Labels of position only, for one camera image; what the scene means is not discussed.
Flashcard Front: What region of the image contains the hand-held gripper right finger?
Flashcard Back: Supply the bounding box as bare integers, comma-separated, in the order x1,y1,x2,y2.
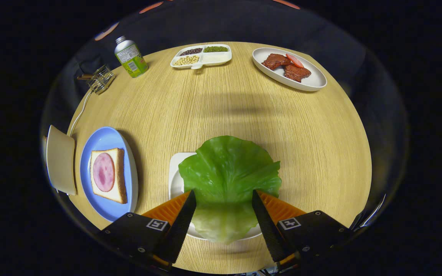
252,189,354,271

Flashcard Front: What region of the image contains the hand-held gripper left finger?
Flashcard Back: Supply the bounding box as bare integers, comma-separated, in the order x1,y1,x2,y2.
97,190,197,271

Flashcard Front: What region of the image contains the green lettuce leaf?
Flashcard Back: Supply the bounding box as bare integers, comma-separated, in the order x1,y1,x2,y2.
178,135,282,245

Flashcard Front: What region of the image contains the white square plate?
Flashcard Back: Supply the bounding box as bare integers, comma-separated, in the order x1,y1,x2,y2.
168,152,263,241

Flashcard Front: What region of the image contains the white bread slice with crust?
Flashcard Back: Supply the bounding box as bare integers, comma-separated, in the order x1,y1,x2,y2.
90,148,128,204

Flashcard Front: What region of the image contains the pink ham slice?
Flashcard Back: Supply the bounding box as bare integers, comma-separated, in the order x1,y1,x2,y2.
93,153,115,192

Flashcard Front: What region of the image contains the blue round plate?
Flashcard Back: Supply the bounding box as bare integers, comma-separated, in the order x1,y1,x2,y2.
80,126,139,222

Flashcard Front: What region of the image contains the white toaster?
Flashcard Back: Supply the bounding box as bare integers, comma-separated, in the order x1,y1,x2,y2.
46,125,77,196

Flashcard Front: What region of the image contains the white oval plate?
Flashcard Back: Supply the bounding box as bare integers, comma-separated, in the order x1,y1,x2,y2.
252,47,327,92

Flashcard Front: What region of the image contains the brown meat piece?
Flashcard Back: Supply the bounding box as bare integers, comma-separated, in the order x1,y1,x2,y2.
261,53,291,71
284,63,312,83

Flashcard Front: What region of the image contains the pile of yellow soybeans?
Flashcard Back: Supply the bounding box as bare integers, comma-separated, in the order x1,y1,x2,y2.
173,55,200,66

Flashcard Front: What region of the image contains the pink sausage slice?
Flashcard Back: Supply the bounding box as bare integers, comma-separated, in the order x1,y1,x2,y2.
285,53,305,69

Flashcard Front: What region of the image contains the white divided dish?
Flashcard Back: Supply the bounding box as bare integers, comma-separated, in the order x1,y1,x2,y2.
170,44,232,70

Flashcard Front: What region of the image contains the silver bottle with green label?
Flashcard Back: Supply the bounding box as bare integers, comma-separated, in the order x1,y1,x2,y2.
114,36,148,79

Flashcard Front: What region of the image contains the black backdrop cloth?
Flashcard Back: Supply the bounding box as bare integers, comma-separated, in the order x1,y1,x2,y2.
41,0,409,215

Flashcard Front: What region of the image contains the white power cable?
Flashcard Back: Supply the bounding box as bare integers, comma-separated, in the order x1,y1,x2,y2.
69,90,93,137

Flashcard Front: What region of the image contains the wire mesh holder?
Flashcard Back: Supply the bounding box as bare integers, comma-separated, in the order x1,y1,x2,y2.
89,64,115,95

